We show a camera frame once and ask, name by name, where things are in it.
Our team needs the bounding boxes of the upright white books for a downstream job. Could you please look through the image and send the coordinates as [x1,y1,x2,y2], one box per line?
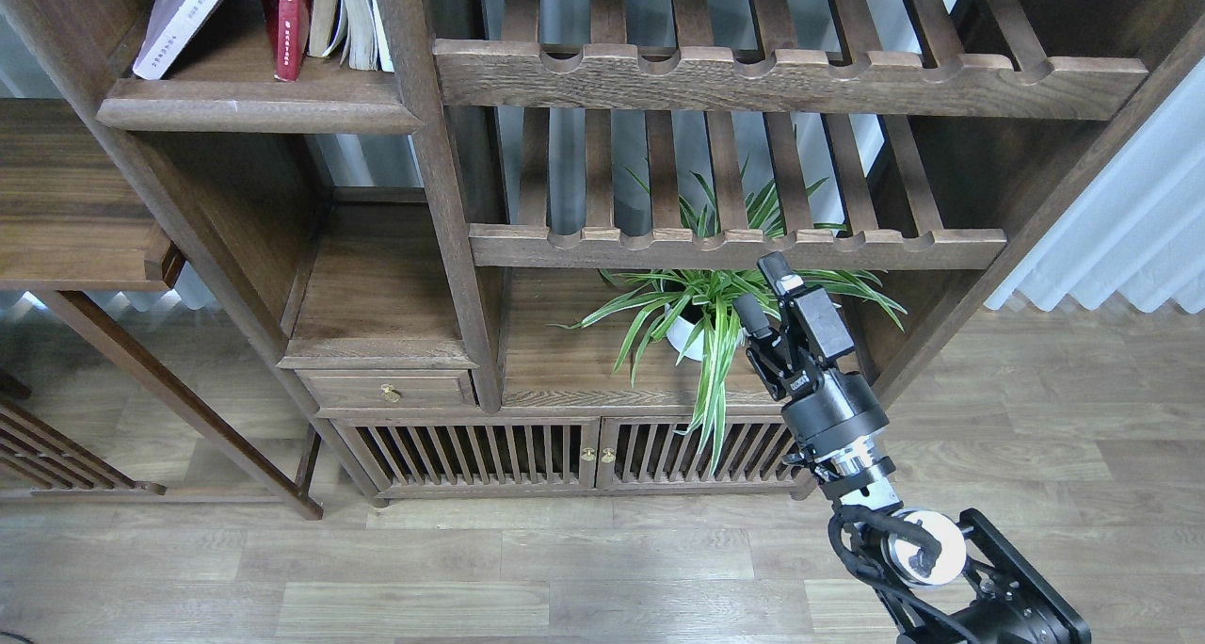
[339,0,394,72]

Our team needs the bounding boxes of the dark wooden bookshelf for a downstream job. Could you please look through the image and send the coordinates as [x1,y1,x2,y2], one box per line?
[2,0,1203,498]

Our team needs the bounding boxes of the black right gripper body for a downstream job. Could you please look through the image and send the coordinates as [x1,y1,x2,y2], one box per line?
[747,330,888,466]

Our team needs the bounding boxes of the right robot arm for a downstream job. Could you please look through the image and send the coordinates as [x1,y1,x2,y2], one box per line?
[735,252,1091,643]

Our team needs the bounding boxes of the upright beige book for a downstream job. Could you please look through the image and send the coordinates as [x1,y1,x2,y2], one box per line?
[307,0,343,57]

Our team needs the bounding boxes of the white curtain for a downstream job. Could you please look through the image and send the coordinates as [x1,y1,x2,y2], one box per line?
[986,64,1204,314]

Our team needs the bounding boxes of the brass drawer knob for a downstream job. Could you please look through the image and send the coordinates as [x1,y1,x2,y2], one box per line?
[380,384,401,404]

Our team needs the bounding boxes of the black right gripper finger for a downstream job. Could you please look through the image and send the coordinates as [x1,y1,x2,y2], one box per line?
[734,293,782,362]
[756,252,856,371]

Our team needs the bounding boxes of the white plant pot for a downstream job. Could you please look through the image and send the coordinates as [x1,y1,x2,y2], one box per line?
[668,299,747,362]

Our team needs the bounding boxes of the pale lavender book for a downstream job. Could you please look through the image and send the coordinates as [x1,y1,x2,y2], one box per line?
[133,0,223,80]

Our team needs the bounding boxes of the spider plant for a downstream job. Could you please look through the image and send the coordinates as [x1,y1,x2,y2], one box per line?
[552,171,907,467]

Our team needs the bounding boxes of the red book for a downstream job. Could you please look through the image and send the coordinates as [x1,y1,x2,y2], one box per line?
[260,0,313,82]

